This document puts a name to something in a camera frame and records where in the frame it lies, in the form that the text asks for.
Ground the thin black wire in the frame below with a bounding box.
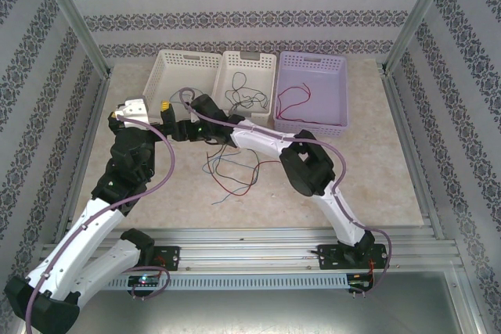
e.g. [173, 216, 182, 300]
[224, 88, 272, 113]
[205, 142, 240, 161]
[229, 70, 247, 96]

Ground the thin blue wire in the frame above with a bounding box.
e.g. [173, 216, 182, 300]
[203, 153, 258, 175]
[211, 183, 254, 206]

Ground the thin red wire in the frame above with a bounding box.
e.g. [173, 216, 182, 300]
[278, 95, 316, 123]
[276, 82, 313, 116]
[212, 160, 280, 189]

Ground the white plastic basket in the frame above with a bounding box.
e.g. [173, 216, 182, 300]
[141, 49, 223, 116]

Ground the purple plastic basket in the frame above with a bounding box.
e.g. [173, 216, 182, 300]
[272, 51, 350, 139]

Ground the small circuit board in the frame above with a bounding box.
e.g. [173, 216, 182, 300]
[347, 272, 376, 293]
[127, 275, 162, 289]

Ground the sheet metal panel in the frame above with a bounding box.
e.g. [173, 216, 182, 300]
[23, 286, 483, 334]

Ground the aluminium side rail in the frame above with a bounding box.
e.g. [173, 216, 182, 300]
[382, 70, 445, 239]
[62, 74, 115, 241]

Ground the white basket with grey handles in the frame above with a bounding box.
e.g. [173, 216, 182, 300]
[210, 51, 278, 128]

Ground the aluminium frame post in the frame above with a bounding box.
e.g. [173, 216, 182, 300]
[380, 0, 471, 76]
[34, 0, 115, 79]

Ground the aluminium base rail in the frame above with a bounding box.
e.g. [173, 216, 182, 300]
[41, 226, 460, 273]

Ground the slotted grey cable duct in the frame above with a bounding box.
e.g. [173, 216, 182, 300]
[99, 273, 350, 290]

